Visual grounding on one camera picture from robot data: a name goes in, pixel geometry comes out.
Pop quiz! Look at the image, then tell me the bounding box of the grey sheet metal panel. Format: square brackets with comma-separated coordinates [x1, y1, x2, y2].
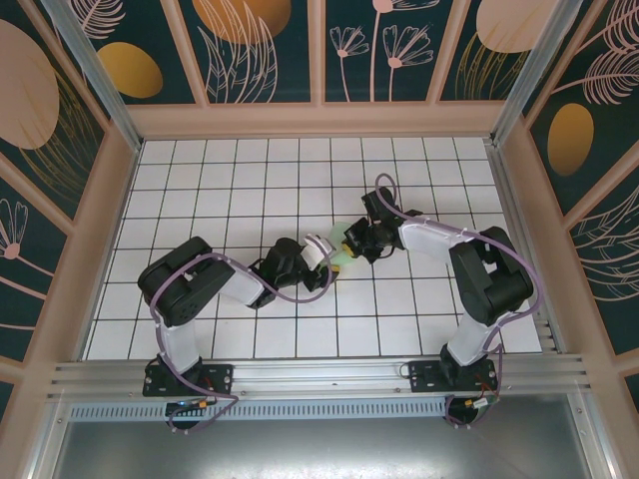
[49, 393, 615, 479]

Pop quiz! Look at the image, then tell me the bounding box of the aluminium mounting rail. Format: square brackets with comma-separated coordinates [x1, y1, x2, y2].
[47, 353, 593, 403]

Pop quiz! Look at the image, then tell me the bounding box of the aluminium side rail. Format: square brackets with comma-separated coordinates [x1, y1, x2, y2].
[486, 139, 570, 356]

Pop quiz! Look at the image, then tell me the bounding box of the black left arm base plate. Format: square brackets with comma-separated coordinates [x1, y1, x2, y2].
[143, 363, 235, 398]

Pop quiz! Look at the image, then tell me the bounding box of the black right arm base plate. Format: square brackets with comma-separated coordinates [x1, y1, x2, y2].
[407, 359, 498, 395]

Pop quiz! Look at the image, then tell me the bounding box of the slotted grey cable duct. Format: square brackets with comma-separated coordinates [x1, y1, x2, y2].
[69, 398, 450, 420]

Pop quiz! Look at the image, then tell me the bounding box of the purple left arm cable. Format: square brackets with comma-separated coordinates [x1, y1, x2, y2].
[149, 246, 336, 434]

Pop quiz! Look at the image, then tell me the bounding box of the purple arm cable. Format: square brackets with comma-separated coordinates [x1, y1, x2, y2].
[149, 246, 336, 434]
[373, 173, 543, 429]

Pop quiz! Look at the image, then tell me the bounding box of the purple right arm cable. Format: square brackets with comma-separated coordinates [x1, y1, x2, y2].
[373, 173, 543, 429]

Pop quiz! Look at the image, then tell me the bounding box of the aluminium corner post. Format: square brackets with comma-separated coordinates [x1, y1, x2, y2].
[489, 0, 598, 147]
[42, 0, 144, 151]

